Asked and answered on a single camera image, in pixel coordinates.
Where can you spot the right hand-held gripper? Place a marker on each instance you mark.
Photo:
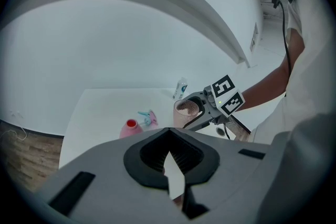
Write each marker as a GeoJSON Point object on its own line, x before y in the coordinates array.
{"type": "Point", "coordinates": [225, 91]}

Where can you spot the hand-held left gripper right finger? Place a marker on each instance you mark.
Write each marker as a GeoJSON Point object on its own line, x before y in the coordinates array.
{"type": "Point", "coordinates": [231, 178]}

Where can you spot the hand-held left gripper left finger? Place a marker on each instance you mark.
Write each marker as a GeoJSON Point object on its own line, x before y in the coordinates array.
{"type": "Point", "coordinates": [105, 165]}

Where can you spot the pink plastic cup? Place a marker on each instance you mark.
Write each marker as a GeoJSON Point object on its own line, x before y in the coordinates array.
{"type": "Point", "coordinates": [183, 118]}

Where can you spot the pink vase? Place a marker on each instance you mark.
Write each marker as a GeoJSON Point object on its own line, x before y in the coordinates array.
{"type": "Point", "coordinates": [130, 129]}

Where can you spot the person's right forearm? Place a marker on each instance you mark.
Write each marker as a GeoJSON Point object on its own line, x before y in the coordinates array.
{"type": "Point", "coordinates": [273, 81]}

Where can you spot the small white bottle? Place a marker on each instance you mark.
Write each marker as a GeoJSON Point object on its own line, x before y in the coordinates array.
{"type": "Point", "coordinates": [181, 89]}

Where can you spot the person's left hand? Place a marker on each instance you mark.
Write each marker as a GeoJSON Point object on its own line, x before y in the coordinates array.
{"type": "Point", "coordinates": [178, 201]}

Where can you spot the person's beige shirt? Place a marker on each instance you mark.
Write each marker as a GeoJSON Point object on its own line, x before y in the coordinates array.
{"type": "Point", "coordinates": [312, 73]}

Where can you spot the wall notice panel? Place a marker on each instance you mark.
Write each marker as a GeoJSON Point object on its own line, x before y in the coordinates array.
{"type": "Point", "coordinates": [254, 38]}

